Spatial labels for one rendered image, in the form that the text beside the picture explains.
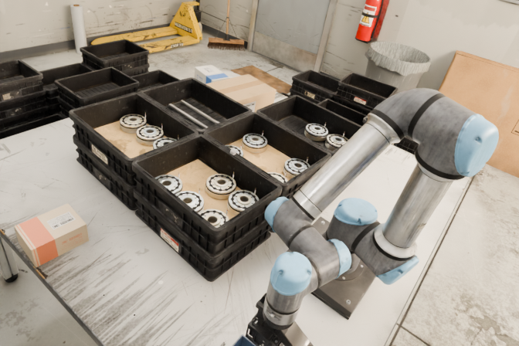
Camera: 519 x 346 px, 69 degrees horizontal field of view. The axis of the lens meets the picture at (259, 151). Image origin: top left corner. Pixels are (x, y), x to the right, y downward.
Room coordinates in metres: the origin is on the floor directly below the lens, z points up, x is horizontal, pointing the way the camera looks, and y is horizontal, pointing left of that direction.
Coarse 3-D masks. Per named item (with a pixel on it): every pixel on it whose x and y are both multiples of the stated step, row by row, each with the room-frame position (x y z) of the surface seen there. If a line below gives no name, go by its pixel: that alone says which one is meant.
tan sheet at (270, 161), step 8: (232, 144) 1.29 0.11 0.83; (240, 144) 1.30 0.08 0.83; (248, 152) 1.25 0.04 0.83; (264, 152) 1.27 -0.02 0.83; (272, 152) 1.28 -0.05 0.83; (280, 152) 1.29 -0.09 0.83; (248, 160) 1.20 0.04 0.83; (256, 160) 1.21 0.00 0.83; (264, 160) 1.22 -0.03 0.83; (272, 160) 1.23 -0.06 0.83; (280, 160) 1.24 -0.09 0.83; (264, 168) 1.16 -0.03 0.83; (272, 168) 1.17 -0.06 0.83; (280, 168) 1.18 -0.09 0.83
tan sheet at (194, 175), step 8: (184, 168) 1.08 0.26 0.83; (192, 168) 1.09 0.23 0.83; (200, 168) 1.09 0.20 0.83; (208, 168) 1.10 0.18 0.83; (176, 176) 1.03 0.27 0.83; (184, 176) 1.04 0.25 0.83; (192, 176) 1.04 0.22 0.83; (200, 176) 1.05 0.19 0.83; (208, 176) 1.06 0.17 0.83; (184, 184) 0.99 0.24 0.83; (192, 184) 1.00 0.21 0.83; (200, 184) 1.01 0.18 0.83; (200, 192) 0.97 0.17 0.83; (208, 200) 0.93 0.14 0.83; (216, 200) 0.94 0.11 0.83; (224, 200) 0.95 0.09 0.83; (208, 208) 0.90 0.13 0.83; (216, 208) 0.91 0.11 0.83; (224, 208) 0.91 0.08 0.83; (232, 216) 0.88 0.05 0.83
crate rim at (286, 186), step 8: (232, 120) 1.31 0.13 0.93; (216, 128) 1.23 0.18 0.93; (280, 128) 1.32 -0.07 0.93; (208, 136) 1.16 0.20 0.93; (296, 136) 1.28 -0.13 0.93; (312, 144) 1.23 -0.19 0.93; (328, 152) 1.20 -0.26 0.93; (320, 160) 1.14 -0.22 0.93; (256, 168) 1.02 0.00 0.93; (312, 168) 1.08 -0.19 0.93; (272, 176) 0.99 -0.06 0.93; (296, 176) 1.02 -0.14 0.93; (304, 176) 1.04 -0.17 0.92; (280, 184) 0.96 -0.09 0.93; (288, 184) 0.97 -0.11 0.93; (296, 184) 1.00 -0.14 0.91
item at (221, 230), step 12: (180, 144) 1.08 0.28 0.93; (216, 144) 1.12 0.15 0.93; (144, 156) 0.98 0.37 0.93; (132, 168) 0.93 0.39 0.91; (252, 168) 1.02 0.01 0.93; (144, 180) 0.89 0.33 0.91; (156, 180) 0.87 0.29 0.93; (168, 192) 0.83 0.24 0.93; (276, 192) 0.91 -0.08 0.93; (180, 204) 0.79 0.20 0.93; (264, 204) 0.87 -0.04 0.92; (192, 216) 0.76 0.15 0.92; (240, 216) 0.78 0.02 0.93; (204, 228) 0.73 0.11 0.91; (216, 228) 0.72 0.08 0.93; (228, 228) 0.74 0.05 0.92
